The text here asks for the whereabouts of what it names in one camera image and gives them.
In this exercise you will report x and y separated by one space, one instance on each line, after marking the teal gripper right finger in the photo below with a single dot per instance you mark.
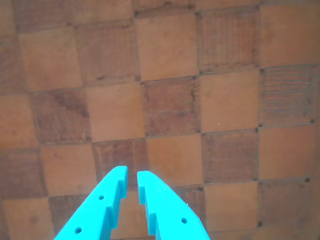
170 215

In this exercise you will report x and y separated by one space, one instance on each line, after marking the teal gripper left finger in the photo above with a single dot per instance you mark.
92 212

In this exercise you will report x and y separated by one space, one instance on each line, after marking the brown checkered wooden board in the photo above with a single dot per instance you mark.
175 75

